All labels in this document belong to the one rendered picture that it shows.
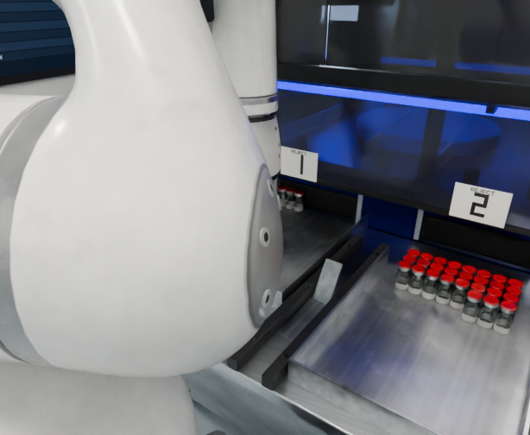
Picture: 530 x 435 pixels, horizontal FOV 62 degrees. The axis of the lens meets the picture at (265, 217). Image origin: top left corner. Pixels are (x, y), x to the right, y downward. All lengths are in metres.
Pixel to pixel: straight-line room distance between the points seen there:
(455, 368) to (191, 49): 0.57
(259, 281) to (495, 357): 0.56
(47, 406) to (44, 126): 0.15
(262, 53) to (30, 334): 0.51
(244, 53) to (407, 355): 0.46
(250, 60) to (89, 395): 0.47
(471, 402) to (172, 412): 0.43
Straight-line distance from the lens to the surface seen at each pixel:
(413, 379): 0.63
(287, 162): 0.90
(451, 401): 0.62
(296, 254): 0.84
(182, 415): 0.28
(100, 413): 0.27
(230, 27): 0.63
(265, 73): 0.63
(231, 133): 0.16
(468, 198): 0.79
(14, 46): 1.01
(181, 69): 0.16
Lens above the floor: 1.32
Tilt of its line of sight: 27 degrees down
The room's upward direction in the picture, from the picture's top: straight up
